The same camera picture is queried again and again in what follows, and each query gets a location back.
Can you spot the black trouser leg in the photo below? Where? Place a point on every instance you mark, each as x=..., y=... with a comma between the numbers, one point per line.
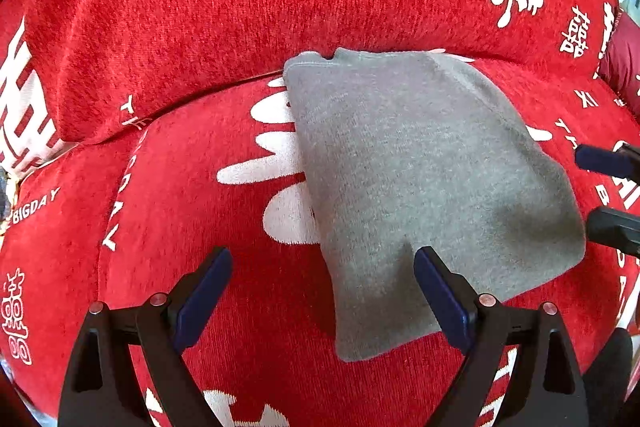
x=607, y=379

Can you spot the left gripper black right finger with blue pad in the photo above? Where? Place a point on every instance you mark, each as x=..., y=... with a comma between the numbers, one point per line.
x=545, y=387

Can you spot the grey knit sweater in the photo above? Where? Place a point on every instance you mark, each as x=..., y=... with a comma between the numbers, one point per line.
x=412, y=149

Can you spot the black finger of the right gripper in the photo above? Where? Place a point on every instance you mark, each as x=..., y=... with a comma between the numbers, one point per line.
x=614, y=228

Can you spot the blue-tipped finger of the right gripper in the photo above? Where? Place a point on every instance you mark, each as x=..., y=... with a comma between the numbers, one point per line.
x=623, y=163

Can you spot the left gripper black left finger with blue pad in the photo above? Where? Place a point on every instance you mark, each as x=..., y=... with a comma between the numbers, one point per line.
x=101, y=387

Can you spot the dark red pillow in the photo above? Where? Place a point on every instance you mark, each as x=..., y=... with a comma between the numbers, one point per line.
x=620, y=66

